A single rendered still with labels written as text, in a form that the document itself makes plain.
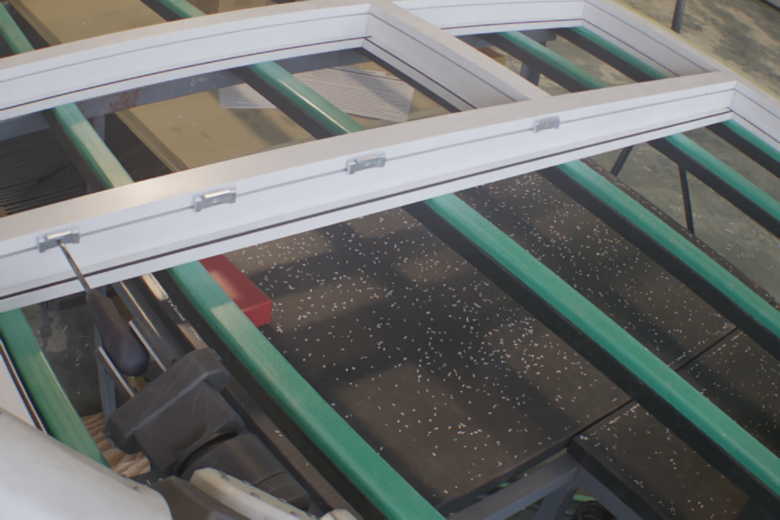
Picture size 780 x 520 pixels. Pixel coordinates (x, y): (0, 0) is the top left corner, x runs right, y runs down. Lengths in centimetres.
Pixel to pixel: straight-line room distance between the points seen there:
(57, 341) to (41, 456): 186
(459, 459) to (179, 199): 49
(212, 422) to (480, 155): 61
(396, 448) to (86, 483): 86
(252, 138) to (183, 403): 103
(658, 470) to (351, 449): 59
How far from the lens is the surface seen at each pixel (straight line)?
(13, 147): 236
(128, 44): 134
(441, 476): 117
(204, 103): 183
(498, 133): 121
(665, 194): 333
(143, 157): 225
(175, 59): 139
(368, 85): 196
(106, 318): 80
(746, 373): 153
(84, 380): 211
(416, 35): 147
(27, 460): 35
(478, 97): 138
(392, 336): 137
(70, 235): 91
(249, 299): 133
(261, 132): 173
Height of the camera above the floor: 144
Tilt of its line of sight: 32 degrees down
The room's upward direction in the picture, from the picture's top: 9 degrees clockwise
